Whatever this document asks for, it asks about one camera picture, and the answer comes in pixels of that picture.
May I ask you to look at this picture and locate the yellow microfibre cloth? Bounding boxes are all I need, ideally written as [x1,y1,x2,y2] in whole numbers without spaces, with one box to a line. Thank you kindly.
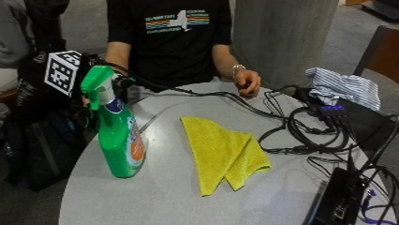
[179,115,272,198]

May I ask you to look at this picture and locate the black hub with blue light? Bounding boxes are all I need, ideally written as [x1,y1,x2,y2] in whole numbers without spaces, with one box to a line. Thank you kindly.
[316,104,351,119]

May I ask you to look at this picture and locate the brown chair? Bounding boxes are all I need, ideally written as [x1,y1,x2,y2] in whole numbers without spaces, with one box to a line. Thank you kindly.
[352,24,399,85]

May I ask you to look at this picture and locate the green spray bottle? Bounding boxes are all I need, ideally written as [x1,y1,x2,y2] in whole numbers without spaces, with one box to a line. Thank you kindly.
[80,65,147,179]

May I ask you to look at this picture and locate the purple cable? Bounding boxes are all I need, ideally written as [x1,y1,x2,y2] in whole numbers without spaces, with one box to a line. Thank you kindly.
[359,187,399,225]

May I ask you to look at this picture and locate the silver bracelet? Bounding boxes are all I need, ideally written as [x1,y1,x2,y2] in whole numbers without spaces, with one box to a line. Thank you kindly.
[229,64,249,80]

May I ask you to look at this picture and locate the white marker cube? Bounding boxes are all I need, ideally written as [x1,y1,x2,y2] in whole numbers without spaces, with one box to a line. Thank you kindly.
[42,50,84,98]

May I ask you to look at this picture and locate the black flat box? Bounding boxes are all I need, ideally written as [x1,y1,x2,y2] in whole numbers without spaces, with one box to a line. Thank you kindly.
[295,86,399,152]

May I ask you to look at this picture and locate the the person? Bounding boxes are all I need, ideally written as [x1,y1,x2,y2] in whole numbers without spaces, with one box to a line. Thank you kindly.
[104,0,234,92]

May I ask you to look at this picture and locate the dark furniture piece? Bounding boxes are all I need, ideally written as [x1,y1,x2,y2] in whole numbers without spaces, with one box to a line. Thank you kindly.
[360,0,399,22]

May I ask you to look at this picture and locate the long black glove cable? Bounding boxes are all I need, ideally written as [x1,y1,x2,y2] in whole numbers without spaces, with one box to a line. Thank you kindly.
[89,58,291,120]

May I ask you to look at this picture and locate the black electronic device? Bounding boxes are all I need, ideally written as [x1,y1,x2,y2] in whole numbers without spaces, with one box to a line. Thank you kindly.
[308,167,371,225]

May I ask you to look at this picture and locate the grey concrete pillar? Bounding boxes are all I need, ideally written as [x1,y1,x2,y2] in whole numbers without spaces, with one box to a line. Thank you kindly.
[229,0,340,91]

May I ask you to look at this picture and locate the bundle of black cables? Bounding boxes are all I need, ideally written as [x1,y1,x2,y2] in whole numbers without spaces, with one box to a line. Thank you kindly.
[257,84,356,156]

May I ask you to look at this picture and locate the thin black cables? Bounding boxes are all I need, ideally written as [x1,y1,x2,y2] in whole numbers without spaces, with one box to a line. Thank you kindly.
[306,115,399,225]

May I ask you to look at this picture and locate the striped white blue cloth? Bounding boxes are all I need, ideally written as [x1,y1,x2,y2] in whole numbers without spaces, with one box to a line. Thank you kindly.
[304,67,382,113]

